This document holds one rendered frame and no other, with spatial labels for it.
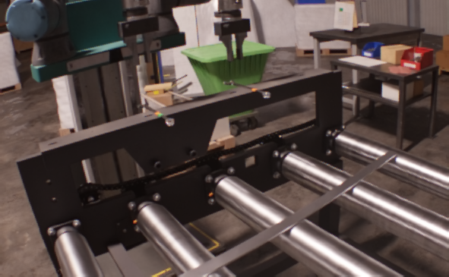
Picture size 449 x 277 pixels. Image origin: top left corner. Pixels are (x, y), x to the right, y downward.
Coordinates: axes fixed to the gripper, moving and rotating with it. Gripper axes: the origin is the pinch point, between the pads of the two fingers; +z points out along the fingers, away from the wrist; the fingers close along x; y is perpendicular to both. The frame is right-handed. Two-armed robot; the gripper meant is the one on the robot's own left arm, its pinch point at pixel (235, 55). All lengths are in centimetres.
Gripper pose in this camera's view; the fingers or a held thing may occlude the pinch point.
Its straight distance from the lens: 147.9
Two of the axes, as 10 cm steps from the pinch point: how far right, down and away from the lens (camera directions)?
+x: 8.3, -2.6, 4.9
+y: 5.5, 2.5, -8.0
